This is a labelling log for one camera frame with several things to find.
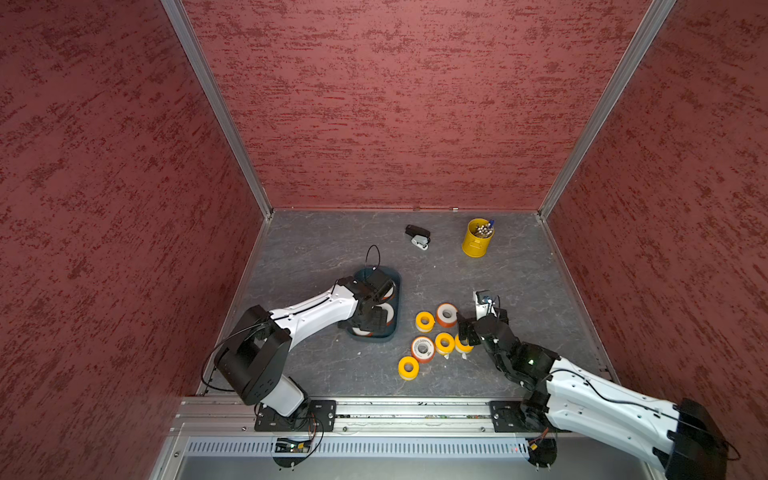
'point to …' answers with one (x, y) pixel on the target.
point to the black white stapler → (420, 238)
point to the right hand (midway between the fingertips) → (472, 317)
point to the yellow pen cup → (478, 234)
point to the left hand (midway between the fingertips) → (364, 329)
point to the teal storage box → (393, 305)
